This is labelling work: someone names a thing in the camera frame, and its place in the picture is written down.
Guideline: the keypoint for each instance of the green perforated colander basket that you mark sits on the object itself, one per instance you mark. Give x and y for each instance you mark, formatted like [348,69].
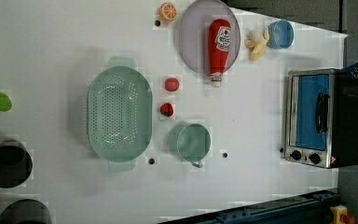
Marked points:
[120,106]

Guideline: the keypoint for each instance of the blue round cup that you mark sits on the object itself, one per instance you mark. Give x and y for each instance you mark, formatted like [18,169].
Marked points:
[281,35]

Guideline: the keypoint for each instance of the yellow red emergency button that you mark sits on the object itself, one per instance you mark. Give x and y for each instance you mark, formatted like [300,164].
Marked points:
[341,216]

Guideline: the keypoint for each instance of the orange slice toy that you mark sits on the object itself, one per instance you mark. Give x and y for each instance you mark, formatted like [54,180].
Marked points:
[168,12]

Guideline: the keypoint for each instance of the blue metal frame rail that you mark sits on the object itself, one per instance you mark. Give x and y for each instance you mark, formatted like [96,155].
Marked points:
[310,208]

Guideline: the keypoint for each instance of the green mug with handle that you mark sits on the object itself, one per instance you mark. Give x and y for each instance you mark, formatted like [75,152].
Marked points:
[191,142]

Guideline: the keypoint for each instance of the red plush ketchup bottle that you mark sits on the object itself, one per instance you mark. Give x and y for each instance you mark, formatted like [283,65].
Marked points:
[218,48]

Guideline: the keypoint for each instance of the peeled banana toy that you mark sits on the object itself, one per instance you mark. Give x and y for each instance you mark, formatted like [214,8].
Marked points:
[257,43]

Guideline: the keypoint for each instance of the silver toaster oven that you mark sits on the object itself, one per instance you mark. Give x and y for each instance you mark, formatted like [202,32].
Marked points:
[321,126]

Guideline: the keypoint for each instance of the red tomato toy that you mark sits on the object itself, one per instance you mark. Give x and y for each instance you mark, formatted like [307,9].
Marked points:
[172,84]

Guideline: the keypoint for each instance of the green lime toy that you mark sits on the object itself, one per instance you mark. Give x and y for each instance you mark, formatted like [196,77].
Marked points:
[5,102]

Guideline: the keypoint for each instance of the grey round plate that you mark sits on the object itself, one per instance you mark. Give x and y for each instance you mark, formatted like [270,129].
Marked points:
[192,34]

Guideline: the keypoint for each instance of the red strawberry toy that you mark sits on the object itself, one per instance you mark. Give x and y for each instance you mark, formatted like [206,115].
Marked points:
[166,110]

